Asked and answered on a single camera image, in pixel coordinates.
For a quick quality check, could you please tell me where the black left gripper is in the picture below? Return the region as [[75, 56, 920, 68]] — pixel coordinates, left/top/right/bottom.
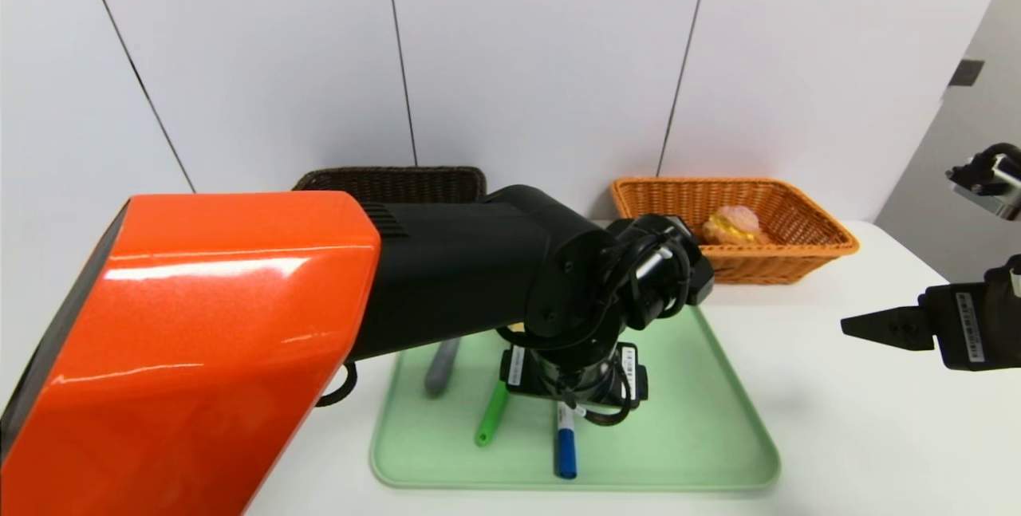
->
[[499, 341, 648, 409]]

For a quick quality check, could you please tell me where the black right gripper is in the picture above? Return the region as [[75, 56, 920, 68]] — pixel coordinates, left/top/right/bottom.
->
[[840, 254, 1021, 372]]

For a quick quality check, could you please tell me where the white marker blue cap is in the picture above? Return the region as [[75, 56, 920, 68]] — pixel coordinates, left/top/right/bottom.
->
[[555, 403, 579, 480]]

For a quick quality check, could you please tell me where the pink yellow bun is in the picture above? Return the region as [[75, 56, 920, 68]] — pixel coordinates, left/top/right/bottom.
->
[[702, 206, 771, 246]]

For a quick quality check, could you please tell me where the orange wicker basket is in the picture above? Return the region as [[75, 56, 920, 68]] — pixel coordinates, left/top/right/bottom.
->
[[611, 177, 861, 286]]

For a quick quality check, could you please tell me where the dark brown wicker basket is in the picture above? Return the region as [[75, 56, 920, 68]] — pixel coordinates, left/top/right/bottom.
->
[[291, 167, 488, 206]]

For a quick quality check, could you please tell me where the light green plastic tray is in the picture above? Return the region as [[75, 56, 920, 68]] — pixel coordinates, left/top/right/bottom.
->
[[369, 305, 783, 492]]

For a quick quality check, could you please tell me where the yellow pasta fork green handle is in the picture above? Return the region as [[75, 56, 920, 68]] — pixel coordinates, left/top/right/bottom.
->
[[475, 380, 511, 448]]

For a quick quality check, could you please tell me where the white peeler grey handle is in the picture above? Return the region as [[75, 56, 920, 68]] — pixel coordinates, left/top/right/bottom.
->
[[424, 337, 463, 398]]

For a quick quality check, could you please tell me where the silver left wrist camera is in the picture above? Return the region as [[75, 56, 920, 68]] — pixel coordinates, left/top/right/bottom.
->
[[634, 215, 715, 308]]

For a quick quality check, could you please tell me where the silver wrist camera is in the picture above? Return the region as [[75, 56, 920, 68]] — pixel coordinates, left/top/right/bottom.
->
[[947, 143, 1021, 222], [634, 215, 715, 308]]

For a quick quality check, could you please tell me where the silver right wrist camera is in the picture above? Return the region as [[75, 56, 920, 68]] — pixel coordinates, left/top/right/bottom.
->
[[947, 143, 1021, 222]]

